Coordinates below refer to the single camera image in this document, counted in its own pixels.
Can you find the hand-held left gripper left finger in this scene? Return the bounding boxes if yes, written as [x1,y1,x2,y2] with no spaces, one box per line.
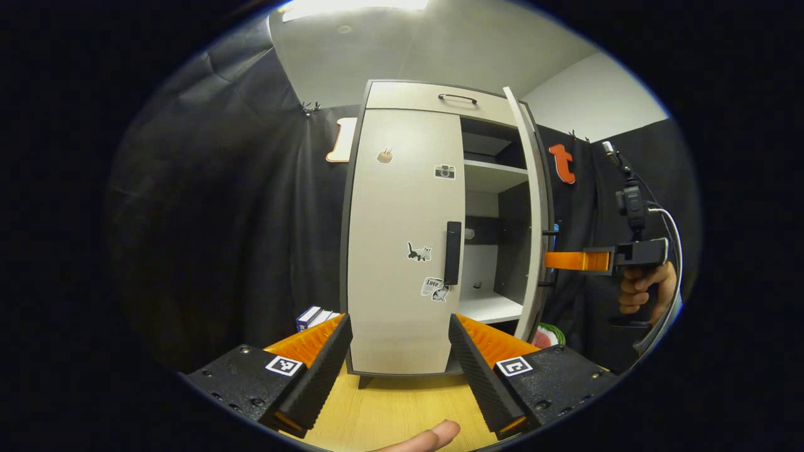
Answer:
[181,313,354,440]

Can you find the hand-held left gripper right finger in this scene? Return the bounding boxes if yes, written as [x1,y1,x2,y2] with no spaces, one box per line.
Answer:
[447,313,621,442]

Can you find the grey double-door shoe cabinet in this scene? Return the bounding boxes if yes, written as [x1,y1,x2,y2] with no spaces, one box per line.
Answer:
[339,78,557,390]

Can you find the cabinet door with camera sticker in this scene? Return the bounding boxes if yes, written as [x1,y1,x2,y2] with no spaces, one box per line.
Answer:
[347,108,466,376]

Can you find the blue and white boxes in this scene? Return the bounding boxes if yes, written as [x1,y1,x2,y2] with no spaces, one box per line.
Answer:
[295,306,342,333]

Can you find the toy watermelon slice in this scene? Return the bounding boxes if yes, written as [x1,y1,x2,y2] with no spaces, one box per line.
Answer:
[532,323,567,350]

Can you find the ceiling light panel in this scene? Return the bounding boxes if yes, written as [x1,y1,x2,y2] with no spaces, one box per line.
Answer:
[281,0,429,23]

